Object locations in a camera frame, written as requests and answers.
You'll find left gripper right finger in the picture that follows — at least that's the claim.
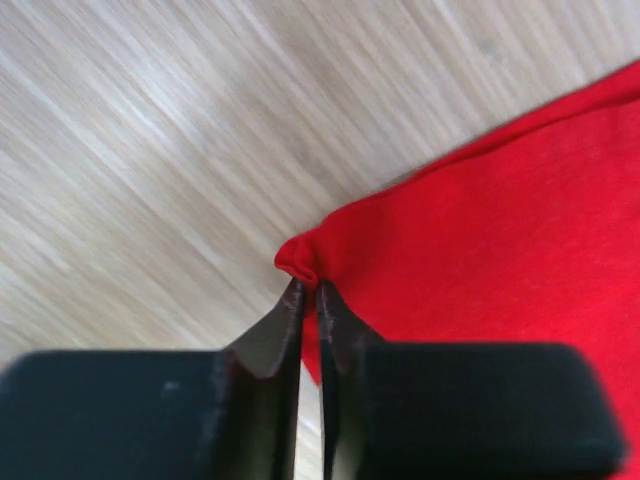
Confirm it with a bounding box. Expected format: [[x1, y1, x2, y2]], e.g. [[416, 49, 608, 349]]
[[316, 281, 628, 479]]

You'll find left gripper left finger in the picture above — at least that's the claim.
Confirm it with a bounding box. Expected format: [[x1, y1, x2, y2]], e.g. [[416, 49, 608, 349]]
[[1, 281, 305, 479]]

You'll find red t-shirt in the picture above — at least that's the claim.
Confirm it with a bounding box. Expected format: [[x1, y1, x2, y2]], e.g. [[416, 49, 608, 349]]
[[273, 59, 640, 480]]

